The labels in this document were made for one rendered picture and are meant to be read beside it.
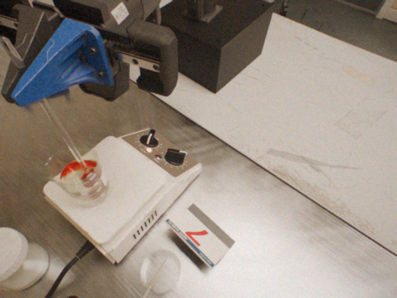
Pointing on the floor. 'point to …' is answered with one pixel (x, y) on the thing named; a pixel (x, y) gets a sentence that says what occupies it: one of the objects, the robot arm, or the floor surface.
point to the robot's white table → (311, 122)
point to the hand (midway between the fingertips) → (43, 72)
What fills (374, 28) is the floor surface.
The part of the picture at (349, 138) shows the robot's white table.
